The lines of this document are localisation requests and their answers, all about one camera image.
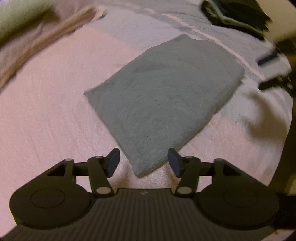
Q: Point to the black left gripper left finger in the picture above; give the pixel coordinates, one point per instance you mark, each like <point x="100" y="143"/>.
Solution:
<point x="100" y="169"/>

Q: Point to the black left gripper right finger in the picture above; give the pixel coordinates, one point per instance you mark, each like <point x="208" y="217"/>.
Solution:
<point x="187" y="169"/>

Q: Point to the grey-green towel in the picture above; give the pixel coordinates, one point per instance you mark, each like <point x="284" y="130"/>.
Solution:
<point x="164" y="97"/>

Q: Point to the black folded clothes stack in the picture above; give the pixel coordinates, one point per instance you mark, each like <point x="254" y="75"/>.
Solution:
<point x="245" y="16"/>

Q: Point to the beige folded blanket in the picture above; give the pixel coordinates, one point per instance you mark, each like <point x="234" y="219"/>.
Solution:
<point x="11" y="67"/>

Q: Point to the green knitted pillow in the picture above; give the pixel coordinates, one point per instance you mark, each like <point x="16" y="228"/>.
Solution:
<point x="16" y="14"/>

